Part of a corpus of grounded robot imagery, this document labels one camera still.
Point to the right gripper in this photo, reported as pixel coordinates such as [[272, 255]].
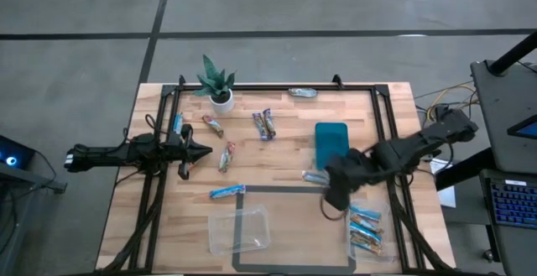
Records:
[[356, 167]]

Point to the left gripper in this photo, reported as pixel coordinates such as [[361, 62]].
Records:
[[178, 151]]

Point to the blue green granola bar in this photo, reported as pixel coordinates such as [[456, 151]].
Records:
[[178, 123]]

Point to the teal plastic bin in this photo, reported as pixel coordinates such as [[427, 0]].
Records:
[[331, 142]]

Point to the light blue granola bar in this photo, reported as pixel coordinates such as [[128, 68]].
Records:
[[227, 191], [366, 232], [315, 178], [366, 213]]

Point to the brown blue granola bar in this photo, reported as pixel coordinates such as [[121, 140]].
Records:
[[367, 246], [367, 222]]

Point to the blue Chewy granola bar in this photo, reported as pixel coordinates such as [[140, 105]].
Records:
[[260, 126], [269, 123]]

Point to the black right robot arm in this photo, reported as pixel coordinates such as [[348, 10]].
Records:
[[444, 131]]

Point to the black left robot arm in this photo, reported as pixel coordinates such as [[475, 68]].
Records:
[[109, 154]]

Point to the green plant in white pot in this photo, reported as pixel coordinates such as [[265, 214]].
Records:
[[222, 105]]

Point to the gray bordered table mat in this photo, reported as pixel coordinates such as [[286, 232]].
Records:
[[293, 225]]

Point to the white paper sheet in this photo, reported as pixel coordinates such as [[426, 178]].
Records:
[[444, 179]]

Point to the black cart desk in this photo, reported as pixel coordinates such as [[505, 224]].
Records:
[[503, 112]]

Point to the black caster wheel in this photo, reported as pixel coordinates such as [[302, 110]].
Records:
[[488, 254]]

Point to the black stand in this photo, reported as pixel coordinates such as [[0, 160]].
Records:
[[38, 181]]

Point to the tablet with blue screen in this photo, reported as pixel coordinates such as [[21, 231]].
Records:
[[524, 130]]

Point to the black side desk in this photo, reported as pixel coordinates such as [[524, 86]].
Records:
[[520, 251]]

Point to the black computer with blue lights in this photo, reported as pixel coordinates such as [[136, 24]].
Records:
[[12, 154]]

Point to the black pole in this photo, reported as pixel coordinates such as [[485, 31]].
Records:
[[514, 53]]

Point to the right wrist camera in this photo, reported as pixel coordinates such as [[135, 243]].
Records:
[[337, 196]]

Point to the black table frame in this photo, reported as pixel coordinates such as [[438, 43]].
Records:
[[272, 87]]

